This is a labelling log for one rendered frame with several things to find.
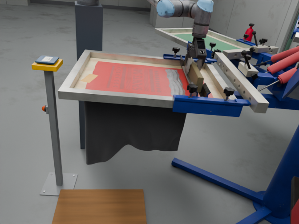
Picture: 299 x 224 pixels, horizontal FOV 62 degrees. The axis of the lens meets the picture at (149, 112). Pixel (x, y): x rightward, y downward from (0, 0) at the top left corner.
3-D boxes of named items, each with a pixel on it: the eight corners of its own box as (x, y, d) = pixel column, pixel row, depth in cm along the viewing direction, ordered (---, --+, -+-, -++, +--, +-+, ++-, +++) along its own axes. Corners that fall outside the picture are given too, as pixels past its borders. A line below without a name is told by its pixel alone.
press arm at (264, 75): (240, 83, 131) (243, 74, 129) (236, 78, 137) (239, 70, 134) (271, 86, 133) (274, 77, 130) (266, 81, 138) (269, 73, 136)
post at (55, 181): (39, 195, 175) (18, 66, 127) (49, 172, 194) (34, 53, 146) (71, 196, 177) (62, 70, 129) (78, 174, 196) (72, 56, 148)
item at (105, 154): (88, 165, 132) (87, 94, 111) (90, 161, 135) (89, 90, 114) (174, 170, 136) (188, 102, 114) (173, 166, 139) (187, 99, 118)
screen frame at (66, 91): (58, 98, 104) (57, 90, 102) (85, 55, 154) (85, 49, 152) (240, 114, 110) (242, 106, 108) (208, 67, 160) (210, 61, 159)
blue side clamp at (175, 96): (172, 112, 107) (175, 97, 104) (171, 106, 112) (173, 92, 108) (239, 117, 110) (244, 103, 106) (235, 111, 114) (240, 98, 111)
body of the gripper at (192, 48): (199, 54, 133) (204, 32, 127) (203, 60, 126) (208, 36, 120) (185, 53, 133) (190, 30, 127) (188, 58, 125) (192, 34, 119)
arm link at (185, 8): (171, -2, 121) (187, 2, 114) (186, -2, 128) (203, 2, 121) (168, 15, 125) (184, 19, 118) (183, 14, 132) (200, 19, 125)
